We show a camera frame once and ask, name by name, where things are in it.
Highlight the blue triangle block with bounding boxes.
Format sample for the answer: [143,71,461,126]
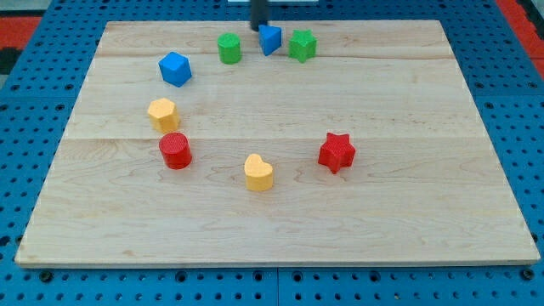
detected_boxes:
[258,25,282,56]

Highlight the yellow heart block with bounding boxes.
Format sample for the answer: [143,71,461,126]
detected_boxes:
[244,154,274,191]

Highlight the wooden board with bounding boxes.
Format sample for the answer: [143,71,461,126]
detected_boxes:
[15,20,540,269]

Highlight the red star block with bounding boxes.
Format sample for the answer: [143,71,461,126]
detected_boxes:
[318,133,356,174]

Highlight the red cylinder block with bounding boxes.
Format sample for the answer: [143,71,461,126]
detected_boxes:
[159,132,192,170]

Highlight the green star block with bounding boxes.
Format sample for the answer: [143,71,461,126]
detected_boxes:
[288,29,317,63]

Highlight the yellow hexagon block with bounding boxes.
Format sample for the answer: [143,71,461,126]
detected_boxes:
[147,98,180,133]

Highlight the green cylinder block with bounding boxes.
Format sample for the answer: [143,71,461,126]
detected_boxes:
[217,32,241,65]

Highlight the blue cube block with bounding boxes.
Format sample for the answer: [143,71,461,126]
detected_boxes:
[158,52,192,87]

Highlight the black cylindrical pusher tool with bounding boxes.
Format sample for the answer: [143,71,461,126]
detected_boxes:
[249,0,269,32]

